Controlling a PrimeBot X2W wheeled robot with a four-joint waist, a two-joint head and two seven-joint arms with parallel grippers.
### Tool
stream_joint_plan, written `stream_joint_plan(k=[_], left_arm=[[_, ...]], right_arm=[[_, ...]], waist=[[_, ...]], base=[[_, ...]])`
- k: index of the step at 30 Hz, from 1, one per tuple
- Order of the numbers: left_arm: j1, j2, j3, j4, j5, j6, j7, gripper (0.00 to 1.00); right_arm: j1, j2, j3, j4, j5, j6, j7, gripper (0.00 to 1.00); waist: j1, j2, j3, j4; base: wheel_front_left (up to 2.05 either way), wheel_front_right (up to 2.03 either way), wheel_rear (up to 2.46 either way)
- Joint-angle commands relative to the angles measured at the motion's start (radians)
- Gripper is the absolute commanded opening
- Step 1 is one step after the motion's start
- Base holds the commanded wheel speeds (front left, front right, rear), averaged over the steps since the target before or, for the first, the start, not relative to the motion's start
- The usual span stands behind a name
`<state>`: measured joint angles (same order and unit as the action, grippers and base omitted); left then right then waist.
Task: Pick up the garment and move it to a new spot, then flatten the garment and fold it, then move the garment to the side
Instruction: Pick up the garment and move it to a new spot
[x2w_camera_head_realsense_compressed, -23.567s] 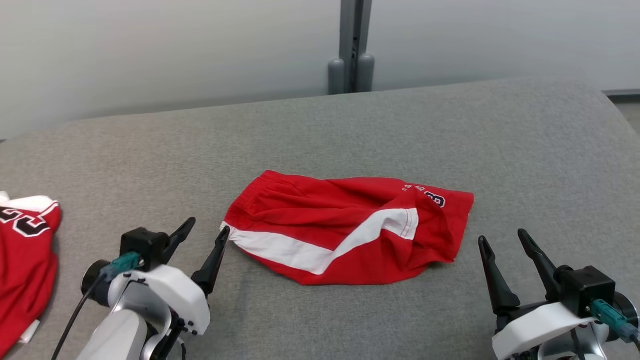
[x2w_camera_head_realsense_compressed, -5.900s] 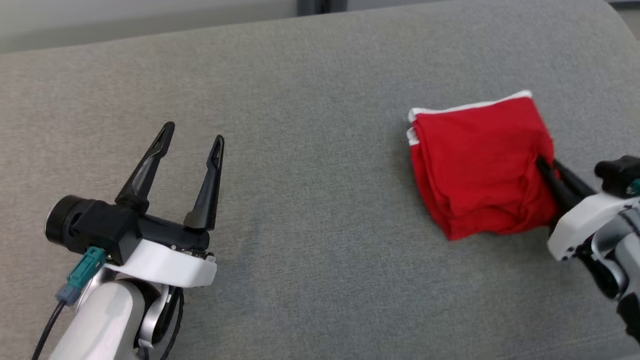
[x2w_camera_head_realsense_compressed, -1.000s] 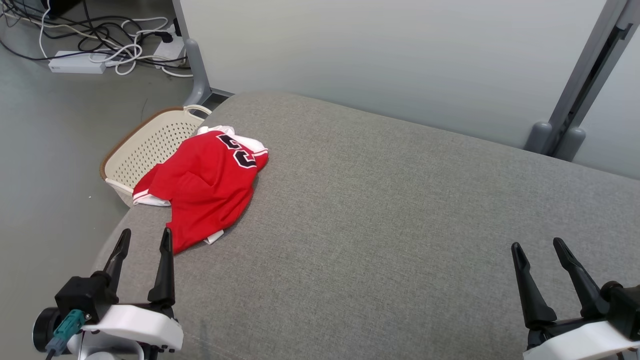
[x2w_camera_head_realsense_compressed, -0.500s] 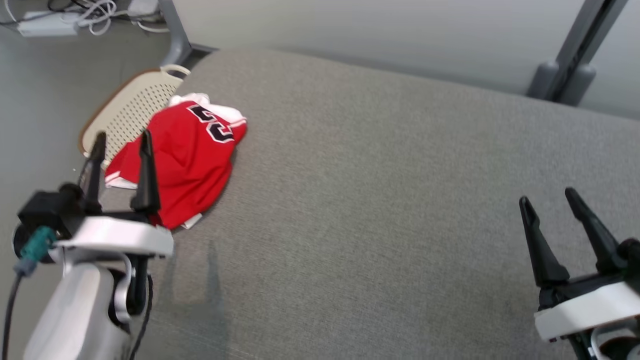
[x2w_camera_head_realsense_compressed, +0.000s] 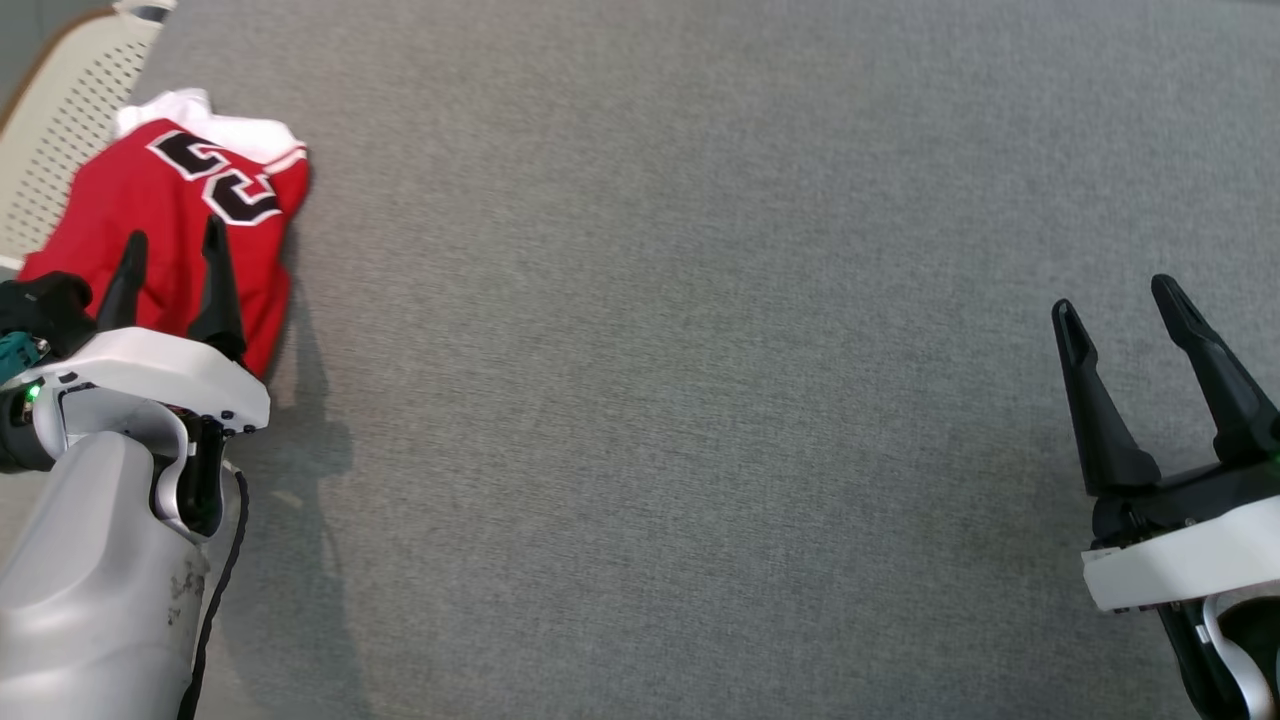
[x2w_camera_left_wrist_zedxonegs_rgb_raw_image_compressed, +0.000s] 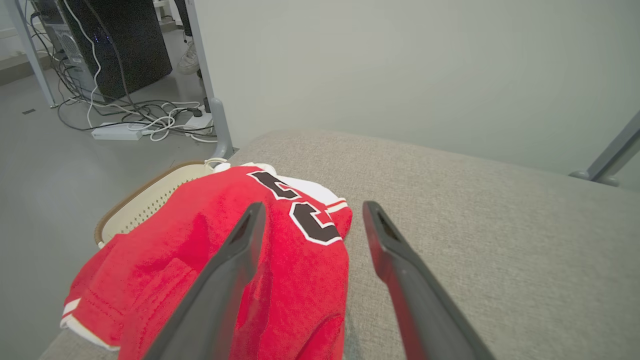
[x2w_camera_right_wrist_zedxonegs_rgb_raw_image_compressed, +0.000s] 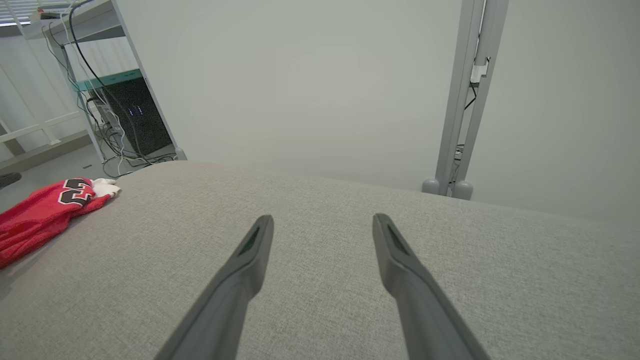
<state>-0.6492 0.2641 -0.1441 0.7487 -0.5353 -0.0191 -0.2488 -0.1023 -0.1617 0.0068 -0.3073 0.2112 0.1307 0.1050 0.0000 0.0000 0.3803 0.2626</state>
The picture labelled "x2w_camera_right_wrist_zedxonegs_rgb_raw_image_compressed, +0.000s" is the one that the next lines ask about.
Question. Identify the white slatted blind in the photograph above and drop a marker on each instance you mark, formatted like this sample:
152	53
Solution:
20	10

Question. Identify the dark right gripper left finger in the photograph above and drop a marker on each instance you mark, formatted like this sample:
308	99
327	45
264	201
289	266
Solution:
225	300

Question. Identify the white metal desk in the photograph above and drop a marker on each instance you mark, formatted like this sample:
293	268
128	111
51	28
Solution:
95	20

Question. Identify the black computer tower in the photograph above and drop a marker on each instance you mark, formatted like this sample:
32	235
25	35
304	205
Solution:
140	120

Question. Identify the dark round floor object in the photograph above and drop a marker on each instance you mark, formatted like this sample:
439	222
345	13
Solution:
7	180

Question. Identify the red basketball jersey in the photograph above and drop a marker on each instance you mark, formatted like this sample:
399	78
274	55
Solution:
35	220

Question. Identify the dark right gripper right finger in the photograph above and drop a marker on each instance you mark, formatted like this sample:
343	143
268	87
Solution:
420	310

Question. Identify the grey partition post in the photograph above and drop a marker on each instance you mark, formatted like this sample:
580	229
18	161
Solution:
460	75
495	25

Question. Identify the white railing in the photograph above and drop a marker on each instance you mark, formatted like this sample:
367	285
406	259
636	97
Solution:
30	129

